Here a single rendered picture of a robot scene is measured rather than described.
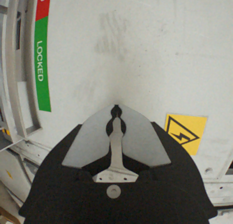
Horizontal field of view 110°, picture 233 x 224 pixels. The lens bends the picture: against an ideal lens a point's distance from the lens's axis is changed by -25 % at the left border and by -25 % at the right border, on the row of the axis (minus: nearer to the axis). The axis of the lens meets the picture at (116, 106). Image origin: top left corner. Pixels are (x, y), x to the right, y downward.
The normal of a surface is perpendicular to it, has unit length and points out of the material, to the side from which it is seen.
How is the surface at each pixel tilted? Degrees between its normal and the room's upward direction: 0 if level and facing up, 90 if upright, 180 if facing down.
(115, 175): 90
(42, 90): 90
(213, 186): 90
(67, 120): 90
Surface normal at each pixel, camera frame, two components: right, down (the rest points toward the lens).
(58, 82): -0.27, 0.24
